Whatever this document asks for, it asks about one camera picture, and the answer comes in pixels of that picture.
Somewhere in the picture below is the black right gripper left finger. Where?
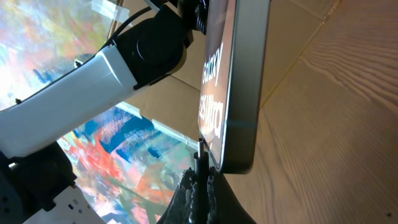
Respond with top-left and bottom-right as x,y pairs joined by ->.
157,168 -> 198,224

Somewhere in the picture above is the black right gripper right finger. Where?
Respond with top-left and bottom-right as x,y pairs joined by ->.
207,167 -> 256,224

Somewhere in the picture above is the Galaxy S25 Ultra smartphone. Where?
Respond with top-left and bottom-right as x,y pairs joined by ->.
198,0 -> 271,174

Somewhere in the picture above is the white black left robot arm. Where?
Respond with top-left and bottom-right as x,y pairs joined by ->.
1,1 -> 209,224

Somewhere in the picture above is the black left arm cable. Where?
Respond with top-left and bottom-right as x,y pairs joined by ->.
99,5 -> 155,52

